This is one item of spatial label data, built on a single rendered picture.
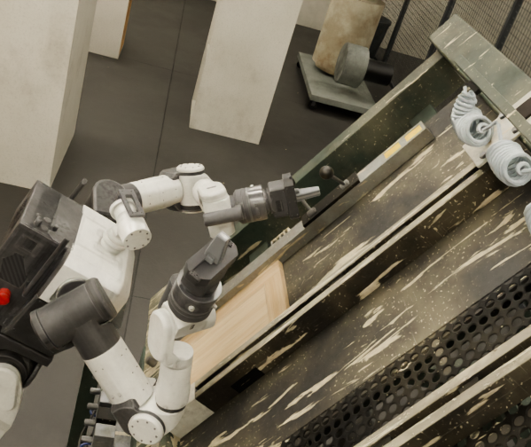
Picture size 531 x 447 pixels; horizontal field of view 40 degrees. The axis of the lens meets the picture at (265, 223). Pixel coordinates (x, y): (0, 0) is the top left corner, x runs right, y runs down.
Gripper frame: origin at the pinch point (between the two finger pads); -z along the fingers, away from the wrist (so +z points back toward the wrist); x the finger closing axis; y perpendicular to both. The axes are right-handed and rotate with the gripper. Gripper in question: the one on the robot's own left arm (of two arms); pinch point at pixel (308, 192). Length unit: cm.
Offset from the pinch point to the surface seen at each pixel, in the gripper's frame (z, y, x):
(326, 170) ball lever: -6.1, -7.3, -1.3
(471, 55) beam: -47, -14, -21
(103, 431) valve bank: 66, 16, 51
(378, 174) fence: -19.7, -11.3, 4.9
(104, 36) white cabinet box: 136, -503, 82
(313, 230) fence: -0.2, -11.3, 18.2
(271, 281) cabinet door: 13.8, -3.8, 27.3
